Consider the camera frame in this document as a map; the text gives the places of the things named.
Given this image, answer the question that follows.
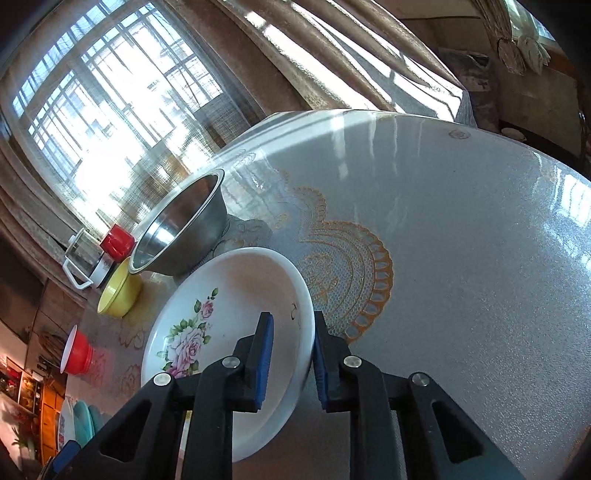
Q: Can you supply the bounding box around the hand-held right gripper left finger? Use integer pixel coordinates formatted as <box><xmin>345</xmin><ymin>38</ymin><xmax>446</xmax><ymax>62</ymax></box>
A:
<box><xmin>58</xmin><ymin>312</ymin><xmax>274</xmax><ymax>480</ymax></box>

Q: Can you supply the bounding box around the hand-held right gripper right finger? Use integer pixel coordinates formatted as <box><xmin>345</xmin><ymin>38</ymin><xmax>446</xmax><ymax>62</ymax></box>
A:
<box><xmin>313</xmin><ymin>312</ymin><xmax>527</xmax><ymax>480</ymax></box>

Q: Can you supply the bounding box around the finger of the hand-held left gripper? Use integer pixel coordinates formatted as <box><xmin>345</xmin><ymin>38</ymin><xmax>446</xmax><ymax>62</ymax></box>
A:
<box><xmin>39</xmin><ymin>440</ymin><xmax>83</xmax><ymax>480</ymax></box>

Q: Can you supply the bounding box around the white plate red print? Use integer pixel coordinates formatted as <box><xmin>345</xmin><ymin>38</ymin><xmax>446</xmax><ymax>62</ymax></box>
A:
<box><xmin>58</xmin><ymin>396</ymin><xmax>77</xmax><ymax>446</ymax></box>

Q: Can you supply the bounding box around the teal plate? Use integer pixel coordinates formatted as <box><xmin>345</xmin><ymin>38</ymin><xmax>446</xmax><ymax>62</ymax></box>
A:
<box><xmin>74</xmin><ymin>401</ymin><xmax>105</xmax><ymax>448</ymax></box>

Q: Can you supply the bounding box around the white rose print plate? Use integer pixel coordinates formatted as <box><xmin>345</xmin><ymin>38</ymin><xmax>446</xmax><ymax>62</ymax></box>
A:
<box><xmin>141</xmin><ymin>247</ymin><xmax>317</xmax><ymax>462</ymax></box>

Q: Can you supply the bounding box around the red bowl white inside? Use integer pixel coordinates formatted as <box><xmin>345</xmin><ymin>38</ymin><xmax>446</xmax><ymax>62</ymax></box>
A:
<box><xmin>60</xmin><ymin>324</ymin><xmax>95</xmax><ymax>376</ymax></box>

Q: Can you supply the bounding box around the stainless steel bowl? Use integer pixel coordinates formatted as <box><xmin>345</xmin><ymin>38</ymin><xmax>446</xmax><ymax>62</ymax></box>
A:
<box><xmin>128</xmin><ymin>169</ymin><xmax>228</xmax><ymax>276</ymax></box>

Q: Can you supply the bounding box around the yellow bowl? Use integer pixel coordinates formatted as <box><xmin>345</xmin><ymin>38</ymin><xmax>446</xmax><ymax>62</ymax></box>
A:
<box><xmin>97</xmin><ymin>257</ymin><xmax>143</xmax><ymax>318</ymax></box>

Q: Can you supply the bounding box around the wooden cabinet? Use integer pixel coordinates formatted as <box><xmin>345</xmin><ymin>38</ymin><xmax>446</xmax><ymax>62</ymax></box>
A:
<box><xmin>0</xmin><ymin>351</ymin><xmax>68</xmax><ymax>464</ymax></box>

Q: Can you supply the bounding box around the grey gold lace tablecloth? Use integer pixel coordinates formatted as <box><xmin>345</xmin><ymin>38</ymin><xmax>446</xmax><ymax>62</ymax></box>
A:
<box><xmin>78</xmin><ymin>108</ymin><xmax>591</xmax><ymax>480</ymax></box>

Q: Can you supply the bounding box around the red mug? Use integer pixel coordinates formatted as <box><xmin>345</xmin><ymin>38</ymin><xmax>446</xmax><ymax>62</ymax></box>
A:
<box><xmin>100</xmin><ymin>224</ymin><xmax>136</xmax><ymax>257</ymax></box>

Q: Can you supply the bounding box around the large grid window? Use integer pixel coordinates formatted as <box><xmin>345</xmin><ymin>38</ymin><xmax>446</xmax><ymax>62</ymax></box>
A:
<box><xmin>7</xmin><ymin>0</ymin><xmax>232</xmax><ymax>222</ymax></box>

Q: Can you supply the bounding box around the beige tied curtain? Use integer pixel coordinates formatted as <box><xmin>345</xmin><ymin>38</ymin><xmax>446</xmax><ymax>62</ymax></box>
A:
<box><xmin>475</xmin><ymin>0</ymin><xmax>552</xmax><ymax>77</ymax></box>

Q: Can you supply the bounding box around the bay window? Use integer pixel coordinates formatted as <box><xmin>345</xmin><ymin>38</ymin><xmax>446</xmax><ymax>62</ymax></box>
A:
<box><xmin>505</xmin><ymin>0</ymin><xmax>557</xmax><ymax>47</ymax></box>

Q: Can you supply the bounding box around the glass kettle white handle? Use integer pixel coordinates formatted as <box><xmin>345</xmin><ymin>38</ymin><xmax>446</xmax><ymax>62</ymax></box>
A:
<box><xmin>62</xmin><ymin>228</ymin><xmax>116</xmax><ymax>291</ymax></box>

